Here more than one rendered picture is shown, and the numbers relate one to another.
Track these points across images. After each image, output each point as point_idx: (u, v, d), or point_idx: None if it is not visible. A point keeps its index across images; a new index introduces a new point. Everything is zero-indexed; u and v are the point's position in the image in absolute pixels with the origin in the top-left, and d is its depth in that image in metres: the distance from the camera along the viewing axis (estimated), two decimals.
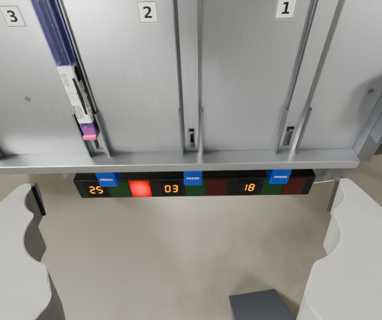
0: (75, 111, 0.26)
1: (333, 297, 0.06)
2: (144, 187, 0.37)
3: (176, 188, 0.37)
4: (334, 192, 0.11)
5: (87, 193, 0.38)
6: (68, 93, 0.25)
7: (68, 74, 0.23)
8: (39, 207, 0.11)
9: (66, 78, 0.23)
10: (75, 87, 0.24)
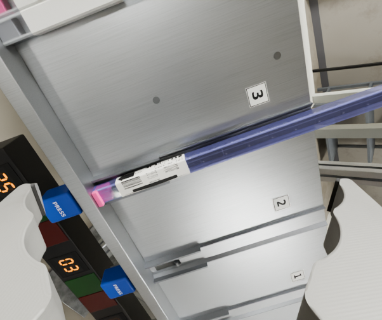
0: (129, 177, 0.21)
1: (333, 297, 0.06)
2: (51, 239, 0.26)
3: (72, 270, 0.28)
4: (334, 192, 0.11)
5: None
6: (152, 167, 0.21)
7: (179, 171, 0.21)
8: (39, 207, 0.11)
9: (174, 169, 0.21)
10: (166, 178, 0.21)
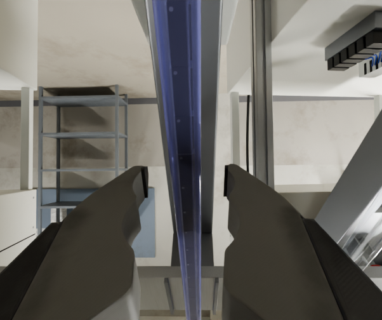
0: None
1: (247, 276, 0.07)
2: None
3: None
4: (226, 178, 0.12)
5: None
6: None
7: None
8: (144, 189, 0.12)
9: None
10: None
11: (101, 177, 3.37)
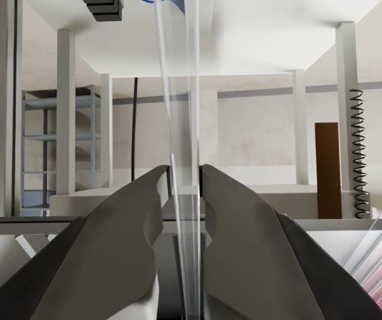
0: None
1: (227, 277, 0.07)
2: None
3: None
4: (201, 179, 0.12)
5: None
6: None
7: None
8: (168, 189, 0.12)
9: None
10: None
11: (87, 180, 3.33)
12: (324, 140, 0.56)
